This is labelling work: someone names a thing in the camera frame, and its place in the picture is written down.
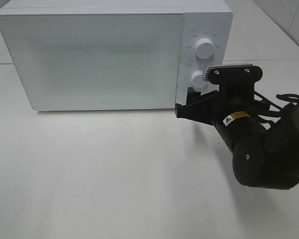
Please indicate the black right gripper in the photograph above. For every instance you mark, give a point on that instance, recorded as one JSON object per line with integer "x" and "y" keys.
{"x": 228, "y": 101}

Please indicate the white microwave knob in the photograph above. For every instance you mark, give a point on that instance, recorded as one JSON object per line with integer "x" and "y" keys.
{"x": 204, "y": 48}
{"x": 197, "y": 80}

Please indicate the white microwave door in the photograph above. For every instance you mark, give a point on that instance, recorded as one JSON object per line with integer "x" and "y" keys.
{"x": 95, "y": 62}

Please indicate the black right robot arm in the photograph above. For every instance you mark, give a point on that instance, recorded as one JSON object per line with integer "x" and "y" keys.
{"x": 264, "y": 143}

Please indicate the white microwave oven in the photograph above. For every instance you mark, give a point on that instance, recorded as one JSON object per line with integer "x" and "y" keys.
{"x": 200, "y": 18}

